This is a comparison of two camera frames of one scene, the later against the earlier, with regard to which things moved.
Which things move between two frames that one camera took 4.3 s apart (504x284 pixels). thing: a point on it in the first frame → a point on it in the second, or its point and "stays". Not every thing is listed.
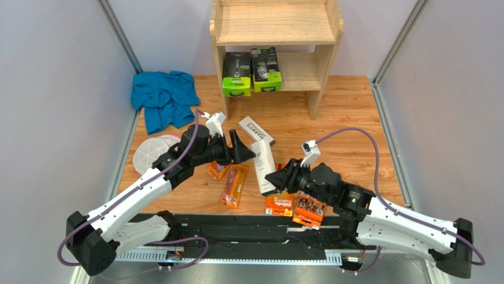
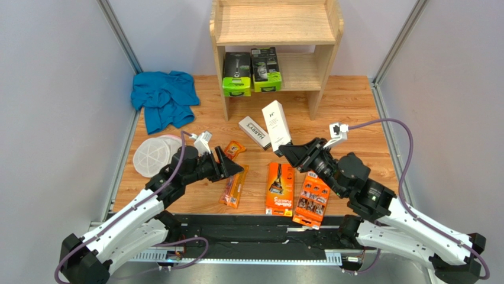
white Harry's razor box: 254,131 stays
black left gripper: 241,152 → 225,168
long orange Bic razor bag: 234,181 stays
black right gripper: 291,177 → 306,152
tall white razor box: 264,164 → 277,126
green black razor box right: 266,76 stays
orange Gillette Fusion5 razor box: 280,204 stays
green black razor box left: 236,80 stays
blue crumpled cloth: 167,98 stays
